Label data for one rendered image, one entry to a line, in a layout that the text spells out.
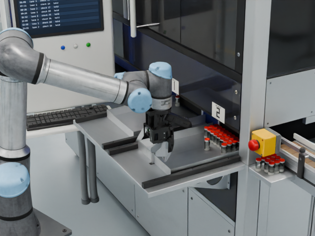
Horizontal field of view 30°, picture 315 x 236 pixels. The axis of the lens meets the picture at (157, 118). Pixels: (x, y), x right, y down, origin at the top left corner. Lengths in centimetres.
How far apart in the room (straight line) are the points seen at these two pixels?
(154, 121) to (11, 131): 47
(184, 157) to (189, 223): 56
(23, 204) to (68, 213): 165
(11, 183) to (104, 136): 64
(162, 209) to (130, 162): 78
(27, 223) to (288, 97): 100
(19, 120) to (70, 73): 28
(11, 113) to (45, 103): 94
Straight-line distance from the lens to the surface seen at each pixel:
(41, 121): 269
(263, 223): 236
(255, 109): 208
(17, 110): 192
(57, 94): 284
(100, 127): 247
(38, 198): 372
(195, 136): 237
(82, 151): 311
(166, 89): 195
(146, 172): 212
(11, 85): 189
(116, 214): 350
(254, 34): 198
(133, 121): 250
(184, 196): 267
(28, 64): 173
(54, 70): 174
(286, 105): 217
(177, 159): 219
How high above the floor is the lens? 191
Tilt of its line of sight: 24 degrees down
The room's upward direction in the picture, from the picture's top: 1 degrees counter-clockwise
